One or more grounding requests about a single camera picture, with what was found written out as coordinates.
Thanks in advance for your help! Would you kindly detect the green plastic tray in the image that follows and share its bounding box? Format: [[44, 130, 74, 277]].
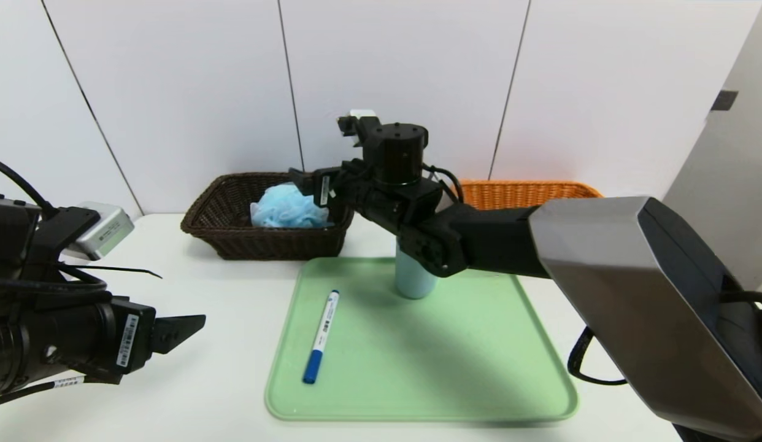
[[264, 256, 578, 422]]

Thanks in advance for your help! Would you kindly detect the blue-grey plastic cup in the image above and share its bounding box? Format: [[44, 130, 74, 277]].
[[394, 241, 439, 300]]

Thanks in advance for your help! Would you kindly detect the orange wicker basket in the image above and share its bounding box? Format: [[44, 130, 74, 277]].
[[458, 180, 603, 211]]

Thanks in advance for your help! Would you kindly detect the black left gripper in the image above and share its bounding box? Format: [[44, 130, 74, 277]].
[[33, 295, 206, 385]]

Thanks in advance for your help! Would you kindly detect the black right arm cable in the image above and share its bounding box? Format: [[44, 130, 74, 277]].
[[568, 325, 628, 387]]

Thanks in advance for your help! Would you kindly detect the blue white marker pen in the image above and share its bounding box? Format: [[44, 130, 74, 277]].
[[302, 290, 340, 384]]

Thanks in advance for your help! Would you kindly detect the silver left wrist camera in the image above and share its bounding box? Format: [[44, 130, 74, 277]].
[[68, 203, 135, 261]]

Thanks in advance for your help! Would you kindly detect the light blue mesh loofah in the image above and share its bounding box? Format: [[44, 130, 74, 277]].
[[250, 183, 330, 230]]

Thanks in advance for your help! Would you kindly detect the dark brown wicker basket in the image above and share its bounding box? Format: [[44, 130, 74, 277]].
[[180, 172, 356, 261]]

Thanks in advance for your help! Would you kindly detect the black zip tie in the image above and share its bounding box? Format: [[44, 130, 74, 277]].
[[68, 263, 163, 279]]

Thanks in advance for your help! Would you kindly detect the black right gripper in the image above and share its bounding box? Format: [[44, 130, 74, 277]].
[[288, 166, 356, 208]]

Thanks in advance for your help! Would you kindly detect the black left camera cable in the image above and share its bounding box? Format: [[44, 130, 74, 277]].
[[0, 155, 54, 217]]

